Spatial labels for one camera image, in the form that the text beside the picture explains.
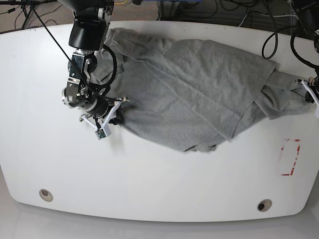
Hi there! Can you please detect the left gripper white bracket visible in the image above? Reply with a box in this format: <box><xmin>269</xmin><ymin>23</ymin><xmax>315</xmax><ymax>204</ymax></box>
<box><xmin>295</xmin><ymin>77</ymin><xmax>319</xmax><ymax>106</ymax></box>

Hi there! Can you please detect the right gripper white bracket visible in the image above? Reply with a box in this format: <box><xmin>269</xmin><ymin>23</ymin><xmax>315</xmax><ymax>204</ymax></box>
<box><xmin>79</xmin><ymin>97</ymin><xmax>130</xmax><ymax>131</ymax></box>

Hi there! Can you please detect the grey T-shirt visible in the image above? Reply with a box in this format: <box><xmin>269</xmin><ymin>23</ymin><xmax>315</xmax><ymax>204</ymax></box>
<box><xmin>105</xmin><ymin>28</ymin><xmax>310</xmax><ymax>152</ymax></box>

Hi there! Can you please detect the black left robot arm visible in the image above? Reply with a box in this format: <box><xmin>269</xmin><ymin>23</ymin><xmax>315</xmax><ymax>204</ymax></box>
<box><xmin>289</xmin><ymin>0</ymin><xmax>319</xmax><ymax>105</ymax></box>

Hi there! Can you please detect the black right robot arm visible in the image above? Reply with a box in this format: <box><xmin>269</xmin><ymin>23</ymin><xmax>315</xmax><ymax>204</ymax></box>
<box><xmin>61</xmin><ymin>0</ymin><xmax>127</xmax><ymax>139</ymax></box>

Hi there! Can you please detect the red tape rectangle marking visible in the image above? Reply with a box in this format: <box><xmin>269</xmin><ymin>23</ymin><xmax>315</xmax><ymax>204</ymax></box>
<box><xmin>278</xmin><ymin>138</ymin><xmax>302</xmax><ymax>176</ymax></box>

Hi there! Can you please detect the black tripod stand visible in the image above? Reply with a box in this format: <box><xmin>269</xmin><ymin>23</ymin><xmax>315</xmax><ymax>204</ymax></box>
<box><xmin>0</xmin><ymin>0</ymin><xmax>55</xmax><ymax>30</ymax></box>

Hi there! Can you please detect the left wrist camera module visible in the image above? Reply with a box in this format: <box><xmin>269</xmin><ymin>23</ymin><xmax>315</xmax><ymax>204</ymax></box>
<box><xmin>315</xmin><ymin>106</ymin><xmax>319</xmax><ymax>119</ymax></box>

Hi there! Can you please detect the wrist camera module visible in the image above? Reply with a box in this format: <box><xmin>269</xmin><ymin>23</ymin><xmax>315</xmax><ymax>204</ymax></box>
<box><xmin>315</xmin><ymin>106</ymin><xmax>319</xmax><ymax>119</ymax></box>
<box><xmin>95</xmin><ymin>126</ymin><xmax>112</xmax><ymax>140</ymax></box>

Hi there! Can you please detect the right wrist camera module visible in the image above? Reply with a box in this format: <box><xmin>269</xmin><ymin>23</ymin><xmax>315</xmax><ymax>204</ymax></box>
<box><xmin>95</xmin><ymin>126</ymin><xmax>112</xmax><ymax>140</ymax></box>

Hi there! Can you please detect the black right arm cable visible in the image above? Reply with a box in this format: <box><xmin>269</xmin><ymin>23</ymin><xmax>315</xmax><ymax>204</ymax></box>
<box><xmin>29</xmin><ymin>0</ymin><xmax>118</xmax><ymax>100</ymax></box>

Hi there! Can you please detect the left table cable grommet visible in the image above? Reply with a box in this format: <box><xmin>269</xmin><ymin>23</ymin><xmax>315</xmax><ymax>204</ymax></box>
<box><xmin>39</xmin><ymin>189</ymin><xmax>53</xmax><ymax>202</ymax></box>

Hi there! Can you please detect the table cable grommet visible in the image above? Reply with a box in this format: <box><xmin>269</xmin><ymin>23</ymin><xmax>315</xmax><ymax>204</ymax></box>
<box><xmin>39</xmin><ymin>189</ymin><xmax>53</xmax><ymax>202</ymax></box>
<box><xmin>257</xmin><ymin>199</ymin><xmax>272</xmax><ymax>212</ymax></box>

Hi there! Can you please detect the right table cable grommet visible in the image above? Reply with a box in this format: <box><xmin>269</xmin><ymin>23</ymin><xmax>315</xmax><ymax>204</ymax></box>
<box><xmin>257</xmin><ymin>199</ymin><xmax>272</xmax><ymax>212</ymax></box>

